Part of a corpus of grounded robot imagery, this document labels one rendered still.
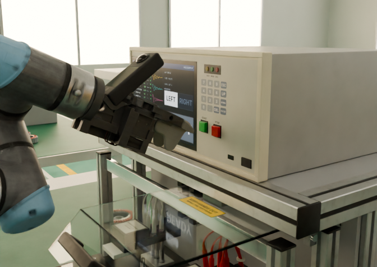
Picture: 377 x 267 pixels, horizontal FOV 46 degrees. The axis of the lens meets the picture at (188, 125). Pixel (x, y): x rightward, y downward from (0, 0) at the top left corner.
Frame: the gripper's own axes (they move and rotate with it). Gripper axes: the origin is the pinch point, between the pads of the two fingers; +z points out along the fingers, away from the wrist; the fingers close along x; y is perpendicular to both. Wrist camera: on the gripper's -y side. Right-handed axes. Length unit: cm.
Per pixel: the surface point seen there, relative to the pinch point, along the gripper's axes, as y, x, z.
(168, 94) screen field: -5.1, -11.9, 1.3
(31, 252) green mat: 46, -55, 5
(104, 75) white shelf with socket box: -13, -107, 28
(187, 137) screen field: 1.8, -5.3, 4.5
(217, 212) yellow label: 11.9, 11.3, 3.3
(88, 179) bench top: 30, -108, 39
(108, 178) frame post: 18.0, -37.7, 9.5
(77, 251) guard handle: 22.1, 9.8, -17.2
